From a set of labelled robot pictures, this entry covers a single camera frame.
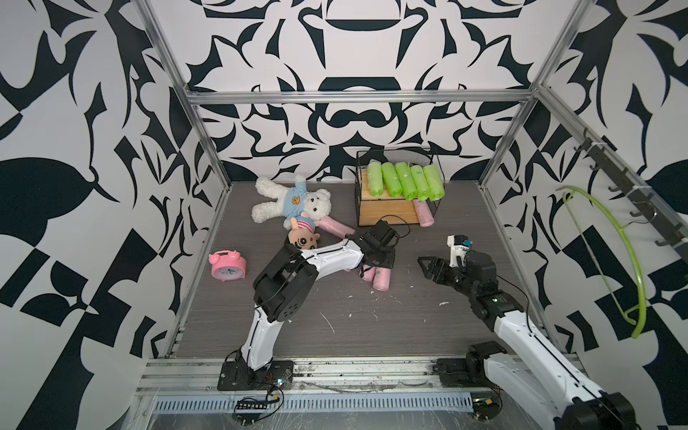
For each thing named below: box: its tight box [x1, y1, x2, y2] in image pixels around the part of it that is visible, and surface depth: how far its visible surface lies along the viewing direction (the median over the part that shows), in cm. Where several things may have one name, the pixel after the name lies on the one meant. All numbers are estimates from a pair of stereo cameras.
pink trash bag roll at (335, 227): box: [318, 215, 356, 240], surface depth 104 cm
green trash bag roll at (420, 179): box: [410, 164, 430, 203], surface depth 93 cm
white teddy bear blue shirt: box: [251, 174, 332, 231], surface depth 106 cm
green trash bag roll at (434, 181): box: [422, 164, 446, 202], surface depth 93 cm
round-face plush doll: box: [287, 211, 321, 250], surface depth 98 cm
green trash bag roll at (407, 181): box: [395, 162, 419, 201], surface depth 95 cm
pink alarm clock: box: [208, 249, 247, 282], surface depth 87 cm
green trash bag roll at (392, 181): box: [381, 162, 403, 198], surface depth 96 cm
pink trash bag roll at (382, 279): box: [372, 266, 392, 292], surface depth 88 cm
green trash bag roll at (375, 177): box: [367, 161, 385, 198], surface depth 96 cm
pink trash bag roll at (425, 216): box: [412, 198, 436, 228], surface depth 106 cm
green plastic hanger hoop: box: [555, 186, 647, 339], surface depth 64 cm
